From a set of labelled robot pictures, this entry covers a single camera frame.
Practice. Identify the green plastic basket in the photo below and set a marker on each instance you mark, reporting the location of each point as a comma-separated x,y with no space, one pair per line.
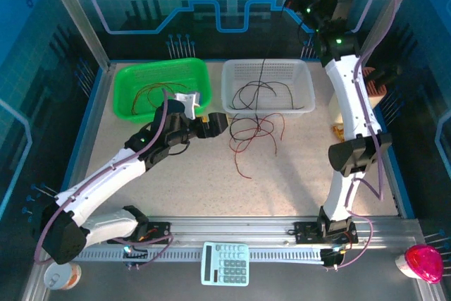
162,72

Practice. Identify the white plastic basket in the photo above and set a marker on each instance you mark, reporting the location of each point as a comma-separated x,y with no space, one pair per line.
282,72

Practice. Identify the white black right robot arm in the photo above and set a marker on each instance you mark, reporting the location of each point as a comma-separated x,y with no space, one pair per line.
352,96

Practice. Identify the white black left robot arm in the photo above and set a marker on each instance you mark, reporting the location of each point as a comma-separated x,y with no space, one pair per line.
98,181

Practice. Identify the black utensil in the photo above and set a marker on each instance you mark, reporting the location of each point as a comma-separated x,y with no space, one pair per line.
385,74

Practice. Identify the beige utensil holder terracotta rim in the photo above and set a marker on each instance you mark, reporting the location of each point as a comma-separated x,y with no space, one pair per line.
375,91

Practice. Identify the yellow snack bag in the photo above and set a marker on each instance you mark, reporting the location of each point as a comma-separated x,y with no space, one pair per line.
338,132

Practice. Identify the small circuit board with LEDs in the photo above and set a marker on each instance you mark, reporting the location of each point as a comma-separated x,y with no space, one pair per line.
331,253
131,250

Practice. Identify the pale green calculator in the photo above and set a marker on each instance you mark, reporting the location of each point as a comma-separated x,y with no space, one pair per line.
225,264

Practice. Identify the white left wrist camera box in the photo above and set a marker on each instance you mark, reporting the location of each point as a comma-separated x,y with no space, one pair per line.
188,102

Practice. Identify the aluminium frame post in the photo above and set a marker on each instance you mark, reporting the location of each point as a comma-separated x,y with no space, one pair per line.
82,22
387,15

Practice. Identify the aluminium extrusion rail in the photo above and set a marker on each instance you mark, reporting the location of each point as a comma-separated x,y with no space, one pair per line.
229,227

